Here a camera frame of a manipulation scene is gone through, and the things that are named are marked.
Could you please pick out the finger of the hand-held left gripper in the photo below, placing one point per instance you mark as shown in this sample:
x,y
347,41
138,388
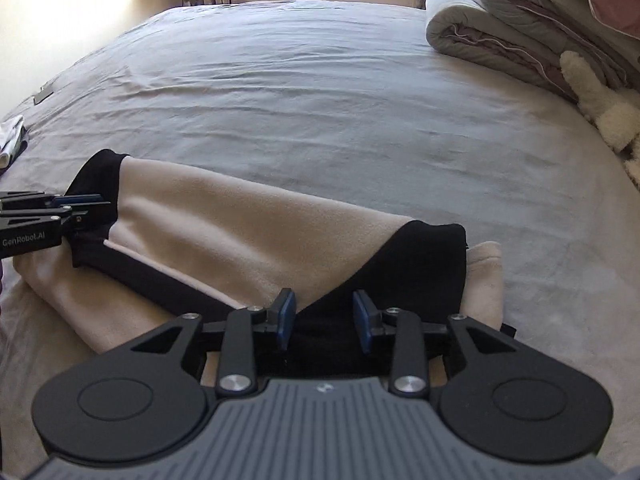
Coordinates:
x,y
82,211
75,199

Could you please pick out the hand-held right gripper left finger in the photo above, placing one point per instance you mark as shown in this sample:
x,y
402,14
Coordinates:
x,y
287,320

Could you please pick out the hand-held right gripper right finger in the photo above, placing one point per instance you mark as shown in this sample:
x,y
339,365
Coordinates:
x,y
364,322

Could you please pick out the black and beige raglan shirt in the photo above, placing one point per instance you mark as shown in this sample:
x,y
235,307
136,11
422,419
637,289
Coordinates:
x,y
225,220

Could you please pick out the white cloth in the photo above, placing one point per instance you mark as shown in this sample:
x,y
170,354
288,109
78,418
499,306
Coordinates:
x,y
11,142

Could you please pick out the small grey tag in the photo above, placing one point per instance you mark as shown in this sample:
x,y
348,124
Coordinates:
x,y
43,95

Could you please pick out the bed with grey sheet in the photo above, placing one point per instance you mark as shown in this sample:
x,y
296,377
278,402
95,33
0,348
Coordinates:
x,y
325,110

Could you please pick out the large grey folded quilt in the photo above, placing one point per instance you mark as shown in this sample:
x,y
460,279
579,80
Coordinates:
x,y
475,25

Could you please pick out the white plush toy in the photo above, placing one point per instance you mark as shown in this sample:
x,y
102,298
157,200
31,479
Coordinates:
x,y
610,115

